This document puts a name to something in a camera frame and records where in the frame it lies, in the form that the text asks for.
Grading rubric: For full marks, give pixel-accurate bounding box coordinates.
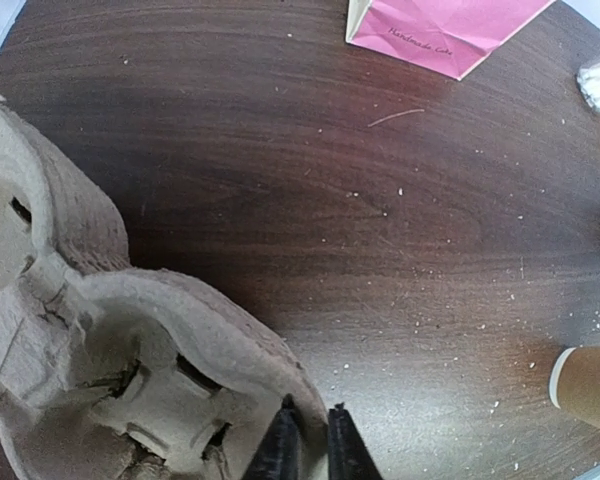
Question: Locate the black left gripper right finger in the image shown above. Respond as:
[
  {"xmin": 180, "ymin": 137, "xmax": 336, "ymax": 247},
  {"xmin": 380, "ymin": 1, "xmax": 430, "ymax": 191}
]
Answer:
[{"xmin": 327, "ymin": 403, "xmax": 382, "ymax": 480}]

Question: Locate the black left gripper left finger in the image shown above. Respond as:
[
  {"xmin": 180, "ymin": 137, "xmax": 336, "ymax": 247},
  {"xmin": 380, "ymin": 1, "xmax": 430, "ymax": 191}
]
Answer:
[{"xmin": 242, "ymin": 394, "xmax": 300, "ymax": 480}]

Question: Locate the single pulp cup carrier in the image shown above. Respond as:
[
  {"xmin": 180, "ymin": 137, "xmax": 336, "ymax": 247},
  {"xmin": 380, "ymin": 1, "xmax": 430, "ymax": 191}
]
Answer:
[{"xmin": 0, "ymin": 95, "xmax": 326, "ymax": 479}]

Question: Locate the single brown paper cup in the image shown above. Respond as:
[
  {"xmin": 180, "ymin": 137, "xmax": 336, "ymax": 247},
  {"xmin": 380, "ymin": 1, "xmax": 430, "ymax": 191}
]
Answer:
[{"xmin": 548, "ymin": 346, "xmax": 600, "ymax": 430}]

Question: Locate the white pink paper bag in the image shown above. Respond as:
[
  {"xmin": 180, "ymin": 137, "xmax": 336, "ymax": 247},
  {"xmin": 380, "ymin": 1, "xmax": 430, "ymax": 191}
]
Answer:
[{"xmin": 345, "ymin": 0, "xmax": 551, "ymax": 81}]

